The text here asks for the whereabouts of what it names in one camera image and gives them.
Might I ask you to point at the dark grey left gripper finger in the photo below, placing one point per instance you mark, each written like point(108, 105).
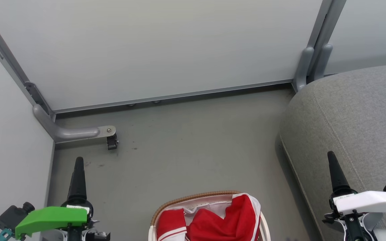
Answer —
point(77, 180)

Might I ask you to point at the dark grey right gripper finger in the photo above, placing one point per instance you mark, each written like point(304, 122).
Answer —
point(337, 177)

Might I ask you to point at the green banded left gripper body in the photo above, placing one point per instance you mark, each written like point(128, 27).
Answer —
point(50, 217)

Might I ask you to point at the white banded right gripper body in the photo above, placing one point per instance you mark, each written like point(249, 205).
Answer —
point(367, 202)

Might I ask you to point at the red and white garment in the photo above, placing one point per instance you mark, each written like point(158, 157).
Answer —
point(226, 221)

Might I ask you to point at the grey fabric sofa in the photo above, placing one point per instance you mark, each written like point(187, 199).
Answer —
point(347, 117)

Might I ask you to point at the grey curved partition foot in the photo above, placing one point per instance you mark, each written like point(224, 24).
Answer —
point(303, 68)
point(69, 133)
point(323, 62)

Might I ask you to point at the white basket with brown rim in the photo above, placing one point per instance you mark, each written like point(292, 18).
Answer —
point(266, 227)

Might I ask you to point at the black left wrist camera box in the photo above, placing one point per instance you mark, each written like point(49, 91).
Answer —
point(12, 216)

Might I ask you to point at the grey metal post bracket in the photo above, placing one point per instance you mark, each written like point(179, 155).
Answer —
point(36, 96)

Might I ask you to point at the grey aluminium partition rail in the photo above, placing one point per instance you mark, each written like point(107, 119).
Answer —
point(179, 95)

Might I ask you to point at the grey aluminium partition post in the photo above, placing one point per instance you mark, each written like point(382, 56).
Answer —
point(8, 57)
point(327, 23)

